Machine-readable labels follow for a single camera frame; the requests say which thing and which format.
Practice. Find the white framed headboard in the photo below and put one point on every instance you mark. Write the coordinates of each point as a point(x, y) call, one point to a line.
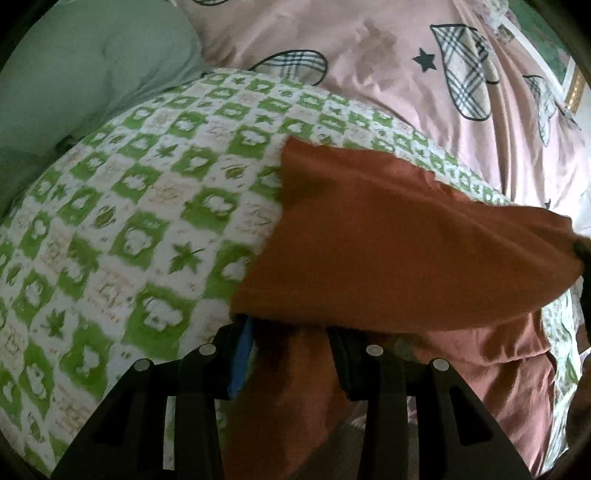
point(552, 60)

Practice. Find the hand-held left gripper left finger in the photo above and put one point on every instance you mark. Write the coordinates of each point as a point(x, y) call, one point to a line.
point(241, 364)

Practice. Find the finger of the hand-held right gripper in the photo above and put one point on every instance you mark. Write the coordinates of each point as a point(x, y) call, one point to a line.
point(582, 248)

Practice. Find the pale green pillow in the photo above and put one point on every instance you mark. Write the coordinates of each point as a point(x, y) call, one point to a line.
point(83, 74)

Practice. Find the rust orange small garment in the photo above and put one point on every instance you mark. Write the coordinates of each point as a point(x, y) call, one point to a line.
point(397, 240)

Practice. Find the green checkered leaf-print blanket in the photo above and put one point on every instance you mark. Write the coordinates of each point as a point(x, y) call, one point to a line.
point(134, 221)

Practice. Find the pink quilt with plaid hearts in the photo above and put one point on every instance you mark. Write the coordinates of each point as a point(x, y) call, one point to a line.
point(415, 78)

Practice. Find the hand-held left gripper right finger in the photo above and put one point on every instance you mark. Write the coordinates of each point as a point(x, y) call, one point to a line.
point(347, 369)

